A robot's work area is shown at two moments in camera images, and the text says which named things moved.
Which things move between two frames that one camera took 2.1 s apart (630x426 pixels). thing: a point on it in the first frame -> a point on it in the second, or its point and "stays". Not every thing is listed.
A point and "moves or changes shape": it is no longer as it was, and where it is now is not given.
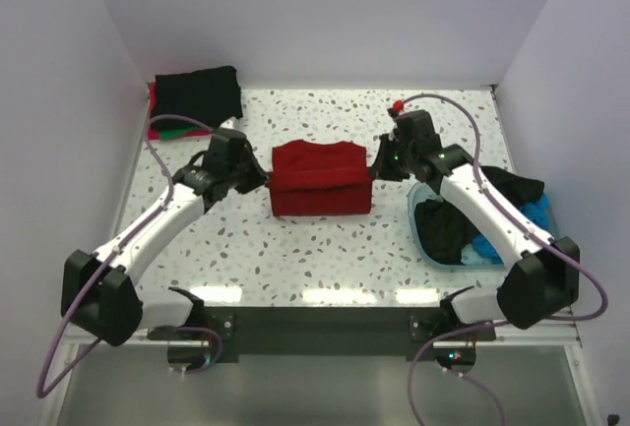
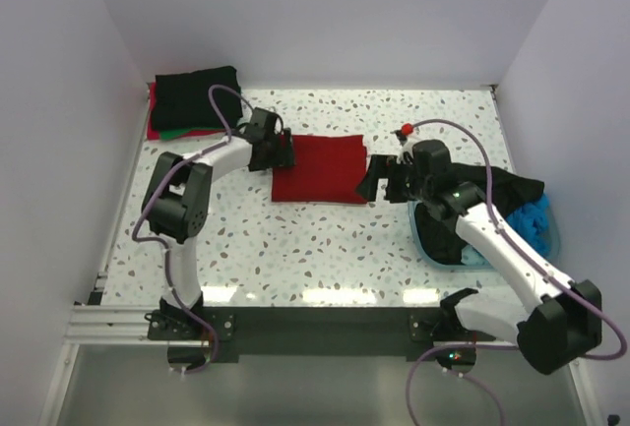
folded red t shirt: x=156 y=134 stays
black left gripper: x=259 y=176 -> x=283 y=155
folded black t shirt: x=211 y=95 stays
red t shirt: x=311 y=179 moves or changes shape
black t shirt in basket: x=442 y=235 stays
